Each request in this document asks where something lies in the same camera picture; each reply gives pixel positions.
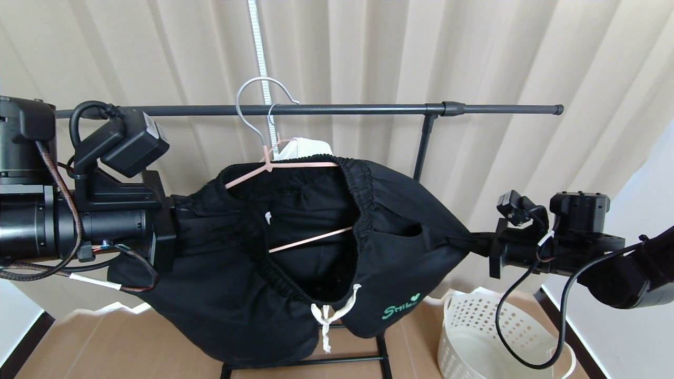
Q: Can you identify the pink clothes hanger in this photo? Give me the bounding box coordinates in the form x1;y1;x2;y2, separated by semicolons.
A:
267;103;293;158
225;77;354;254

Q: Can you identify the black garment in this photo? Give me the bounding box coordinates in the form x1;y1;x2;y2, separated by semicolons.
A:
107;154;494;369

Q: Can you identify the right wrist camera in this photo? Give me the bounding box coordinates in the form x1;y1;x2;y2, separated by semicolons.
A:
497;191;551;233

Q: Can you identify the black clothes rack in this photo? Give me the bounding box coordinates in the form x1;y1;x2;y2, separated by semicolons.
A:
55;101;564;379

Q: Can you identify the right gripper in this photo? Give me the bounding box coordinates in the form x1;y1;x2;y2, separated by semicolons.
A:
489;218;626;280

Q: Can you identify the beige curtain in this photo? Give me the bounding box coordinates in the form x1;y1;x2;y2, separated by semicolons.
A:
0;0;674;327

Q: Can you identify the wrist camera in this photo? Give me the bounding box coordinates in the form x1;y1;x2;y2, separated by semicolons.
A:
68;108;170;211
497;191;551;233

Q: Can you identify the white laundry basket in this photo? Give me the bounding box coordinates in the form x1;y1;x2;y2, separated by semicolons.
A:
437;288;577;379

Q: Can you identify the black cable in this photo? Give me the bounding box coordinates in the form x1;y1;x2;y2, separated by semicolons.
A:
495;240;651;370
68;100;122;153

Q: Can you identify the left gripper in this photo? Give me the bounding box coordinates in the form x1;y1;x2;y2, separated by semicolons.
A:
0;171;177;273

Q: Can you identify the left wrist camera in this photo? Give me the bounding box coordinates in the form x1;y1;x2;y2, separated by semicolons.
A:
68;108;170;211

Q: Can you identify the white printed t-shirt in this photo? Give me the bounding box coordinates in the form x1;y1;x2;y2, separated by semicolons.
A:
274;137;334;161

